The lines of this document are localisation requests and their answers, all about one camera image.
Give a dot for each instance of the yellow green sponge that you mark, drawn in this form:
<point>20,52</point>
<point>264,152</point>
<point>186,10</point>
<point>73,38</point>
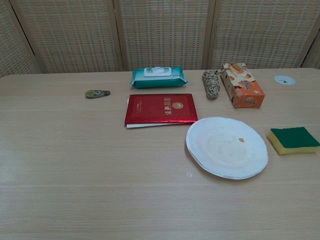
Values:
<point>293,138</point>

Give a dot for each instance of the white paper plate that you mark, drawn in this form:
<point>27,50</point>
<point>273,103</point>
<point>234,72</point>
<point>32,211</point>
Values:
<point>226,147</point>

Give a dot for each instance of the red certificate booklet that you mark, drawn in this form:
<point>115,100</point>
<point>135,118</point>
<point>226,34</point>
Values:
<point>161,108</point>

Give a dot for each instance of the teal wet wipes pack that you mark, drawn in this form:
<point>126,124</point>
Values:
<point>158,77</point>

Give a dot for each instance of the green correction tape dispenser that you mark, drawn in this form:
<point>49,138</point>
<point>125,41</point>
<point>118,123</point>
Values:
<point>97,93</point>

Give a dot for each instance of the woven folding screen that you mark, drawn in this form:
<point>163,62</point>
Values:
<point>160,35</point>

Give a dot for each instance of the orange snack box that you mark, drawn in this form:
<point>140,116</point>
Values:
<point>242,85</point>

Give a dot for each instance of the white round table grommet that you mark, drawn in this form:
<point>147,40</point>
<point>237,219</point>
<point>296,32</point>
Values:
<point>284,79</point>

